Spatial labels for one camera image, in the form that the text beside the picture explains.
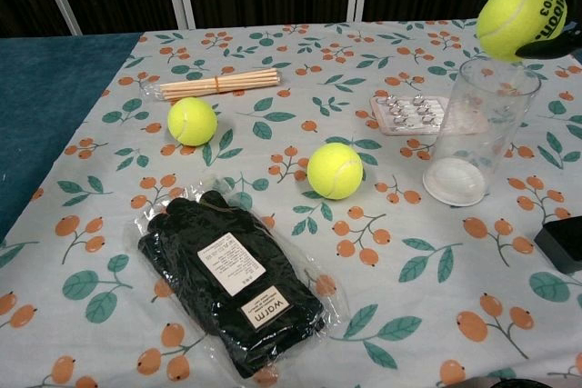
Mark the small black box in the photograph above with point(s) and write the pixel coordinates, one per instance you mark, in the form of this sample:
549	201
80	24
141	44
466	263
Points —
561	247

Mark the black gloves in plastic bag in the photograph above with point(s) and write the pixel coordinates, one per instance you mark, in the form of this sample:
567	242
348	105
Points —
227	279

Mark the floral printed tablecloth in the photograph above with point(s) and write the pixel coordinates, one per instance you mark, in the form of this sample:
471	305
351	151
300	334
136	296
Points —
291	224

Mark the dark object at bottom edge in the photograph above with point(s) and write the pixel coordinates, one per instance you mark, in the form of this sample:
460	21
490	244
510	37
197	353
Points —
523	381

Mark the clear plastic tube container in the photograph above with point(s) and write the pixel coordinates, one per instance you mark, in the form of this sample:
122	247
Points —
484	124

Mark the clear pack of clips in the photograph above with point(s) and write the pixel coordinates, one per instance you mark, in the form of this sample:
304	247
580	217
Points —
402	115

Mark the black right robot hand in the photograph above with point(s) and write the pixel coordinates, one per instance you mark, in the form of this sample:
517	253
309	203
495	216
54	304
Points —
552	45

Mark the plain yellow tennis ball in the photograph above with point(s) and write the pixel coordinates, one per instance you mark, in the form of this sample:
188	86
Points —
192	121
335	171

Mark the printed yellow tennis ball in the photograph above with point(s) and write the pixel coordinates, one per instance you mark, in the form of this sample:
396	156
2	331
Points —
516	17

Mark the bundle of wooden sticks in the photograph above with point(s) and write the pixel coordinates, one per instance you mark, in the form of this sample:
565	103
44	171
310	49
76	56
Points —
218	84

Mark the teal fabric cloth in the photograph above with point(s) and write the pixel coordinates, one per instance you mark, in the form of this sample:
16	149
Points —
50	111

